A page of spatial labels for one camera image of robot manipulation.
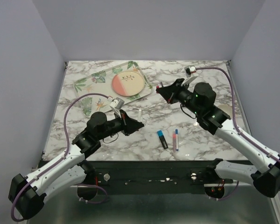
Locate leaf patterned tray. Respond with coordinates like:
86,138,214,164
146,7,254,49
73,61,153,118

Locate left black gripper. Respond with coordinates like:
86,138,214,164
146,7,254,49
98,110,144,141

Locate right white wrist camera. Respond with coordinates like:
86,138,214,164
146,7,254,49
182,66,198,86

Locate pink pen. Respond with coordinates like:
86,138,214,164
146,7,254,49
173,132,177,151

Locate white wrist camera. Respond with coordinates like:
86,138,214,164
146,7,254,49
182,66,198,86
107,96,125,116

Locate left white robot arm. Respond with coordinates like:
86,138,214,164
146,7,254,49
8,110,144,222

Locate white pen blue tip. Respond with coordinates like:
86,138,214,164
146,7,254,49
175,129,179,152

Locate pink cream plate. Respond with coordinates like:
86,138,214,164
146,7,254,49
112,70,145,97

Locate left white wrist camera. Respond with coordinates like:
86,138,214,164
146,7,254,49
107,96,125,116

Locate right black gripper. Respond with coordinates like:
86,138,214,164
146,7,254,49
156,78,201,115

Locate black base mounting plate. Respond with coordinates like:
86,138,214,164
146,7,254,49
82,159,233,195

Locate white pen red tip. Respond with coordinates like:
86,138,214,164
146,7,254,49
137,109,142,122

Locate black marker blue tip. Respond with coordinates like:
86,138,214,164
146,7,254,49
157,130,168,149

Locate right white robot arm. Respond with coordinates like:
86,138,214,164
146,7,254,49
156,78,280,198

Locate small patterned bowl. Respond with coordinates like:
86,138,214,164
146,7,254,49
218,104,232,116

